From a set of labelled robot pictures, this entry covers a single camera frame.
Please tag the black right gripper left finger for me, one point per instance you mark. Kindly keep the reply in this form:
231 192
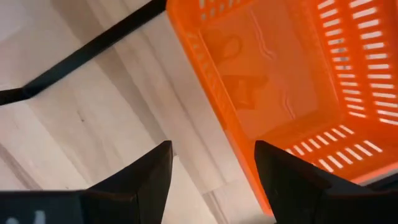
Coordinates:
149 186

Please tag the wooden shelf with black legs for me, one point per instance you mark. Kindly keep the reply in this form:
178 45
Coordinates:
93 46

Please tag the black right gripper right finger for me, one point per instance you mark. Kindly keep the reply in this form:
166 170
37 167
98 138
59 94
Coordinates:
289 186

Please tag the orange plastic basket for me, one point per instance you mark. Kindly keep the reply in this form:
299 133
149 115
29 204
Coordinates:
273 77

